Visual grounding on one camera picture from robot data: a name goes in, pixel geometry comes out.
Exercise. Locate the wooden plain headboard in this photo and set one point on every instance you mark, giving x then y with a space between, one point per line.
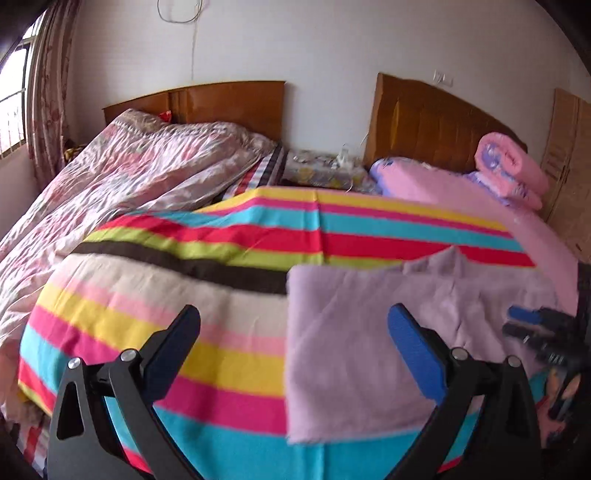
221 104

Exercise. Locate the barred window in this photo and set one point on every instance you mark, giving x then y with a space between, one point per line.
14 101

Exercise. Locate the light wooden wardrobe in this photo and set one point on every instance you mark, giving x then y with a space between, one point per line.
568 175

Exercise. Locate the wooden ribbed headboard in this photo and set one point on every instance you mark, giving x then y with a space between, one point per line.
425 124

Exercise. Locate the pink floral curtain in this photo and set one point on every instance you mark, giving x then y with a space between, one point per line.
51 92

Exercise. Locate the pink floral quilt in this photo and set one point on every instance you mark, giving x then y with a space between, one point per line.
115 175

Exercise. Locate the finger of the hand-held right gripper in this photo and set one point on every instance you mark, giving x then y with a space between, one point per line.
519 330
521 314

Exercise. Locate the nightstand with floral cover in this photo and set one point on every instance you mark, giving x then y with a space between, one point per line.
318 173

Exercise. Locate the rolled pink quilt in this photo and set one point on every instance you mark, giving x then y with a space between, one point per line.
508 161

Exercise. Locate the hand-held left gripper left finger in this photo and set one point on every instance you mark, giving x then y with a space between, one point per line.
178 350

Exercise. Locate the white wall socket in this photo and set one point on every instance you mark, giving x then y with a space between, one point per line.
443 77

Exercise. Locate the dark patterned cloth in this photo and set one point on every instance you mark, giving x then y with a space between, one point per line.
71 150

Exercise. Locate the striped colourful blanket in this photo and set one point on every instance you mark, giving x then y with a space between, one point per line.
184 258

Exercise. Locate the small red item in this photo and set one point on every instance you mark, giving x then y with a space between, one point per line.
165 115

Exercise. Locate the red checked bed sheet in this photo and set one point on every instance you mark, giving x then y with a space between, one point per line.
32 438

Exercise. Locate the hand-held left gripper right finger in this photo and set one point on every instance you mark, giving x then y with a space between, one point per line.
418 355

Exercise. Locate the purple floral pillow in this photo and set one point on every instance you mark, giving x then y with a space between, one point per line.
482 182

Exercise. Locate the pink bed sheet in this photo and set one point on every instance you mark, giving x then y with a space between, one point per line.
531 230

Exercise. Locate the lilac pants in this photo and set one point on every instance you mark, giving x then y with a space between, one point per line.
360 332

